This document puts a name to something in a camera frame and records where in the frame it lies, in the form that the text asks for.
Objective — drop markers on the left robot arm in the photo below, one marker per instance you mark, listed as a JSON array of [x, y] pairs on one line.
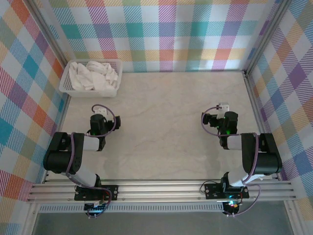
[[61, 161]]

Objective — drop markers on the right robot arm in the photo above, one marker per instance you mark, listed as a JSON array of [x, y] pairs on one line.
[[266, 161]]

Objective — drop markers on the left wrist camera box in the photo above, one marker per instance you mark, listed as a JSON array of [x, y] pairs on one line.
[[100, 111]]

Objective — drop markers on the white t-shirt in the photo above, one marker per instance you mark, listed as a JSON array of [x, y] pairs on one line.
[[97, 78]]

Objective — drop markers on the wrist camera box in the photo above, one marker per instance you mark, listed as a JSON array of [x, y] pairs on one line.
[[100, 111], [224, 106]]

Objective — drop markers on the aluminium mounting rail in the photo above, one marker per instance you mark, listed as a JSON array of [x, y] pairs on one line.
[[159, 192]]

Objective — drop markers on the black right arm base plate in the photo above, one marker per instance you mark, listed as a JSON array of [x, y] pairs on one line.
[[212, 191]]

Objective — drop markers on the white plastic mesh basket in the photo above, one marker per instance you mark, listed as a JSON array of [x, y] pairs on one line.
[[64, 84]]

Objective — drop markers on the aluminium table edge rail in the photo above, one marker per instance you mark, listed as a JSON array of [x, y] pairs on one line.
[[254, 98], [63, 115]]

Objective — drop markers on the aluminium frame post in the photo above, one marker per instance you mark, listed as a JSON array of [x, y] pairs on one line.
[[268, 35], [48, 30]]

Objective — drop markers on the controller circuit board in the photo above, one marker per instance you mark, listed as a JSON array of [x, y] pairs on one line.
[[231, 206], [95, 208]]

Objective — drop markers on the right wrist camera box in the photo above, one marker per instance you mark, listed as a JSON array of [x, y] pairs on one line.
[[224, 106]]

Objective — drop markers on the right controller circuit board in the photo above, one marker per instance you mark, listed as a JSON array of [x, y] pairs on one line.
[[231, 206]]

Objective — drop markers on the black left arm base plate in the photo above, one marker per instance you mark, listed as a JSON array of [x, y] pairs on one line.
[[112, 192]]

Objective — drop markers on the aluminium frame leg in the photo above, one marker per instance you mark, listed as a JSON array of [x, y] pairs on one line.
[[30, 220], [292, 220]]

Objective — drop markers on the left controller circuit board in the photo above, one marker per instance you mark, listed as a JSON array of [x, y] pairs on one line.
[[95, 208]]

